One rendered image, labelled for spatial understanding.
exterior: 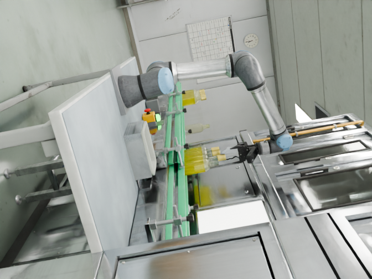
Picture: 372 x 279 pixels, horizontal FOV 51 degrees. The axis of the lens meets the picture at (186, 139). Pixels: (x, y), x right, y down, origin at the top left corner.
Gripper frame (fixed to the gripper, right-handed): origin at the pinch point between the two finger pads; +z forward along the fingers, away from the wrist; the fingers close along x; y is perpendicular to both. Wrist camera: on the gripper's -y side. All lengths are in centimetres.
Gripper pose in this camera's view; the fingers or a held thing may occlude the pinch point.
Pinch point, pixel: (223, 156)
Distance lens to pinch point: 208.4
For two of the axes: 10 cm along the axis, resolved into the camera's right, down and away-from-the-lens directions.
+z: -9.8, 1.9, 0.5
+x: -1.9, -9.2, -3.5
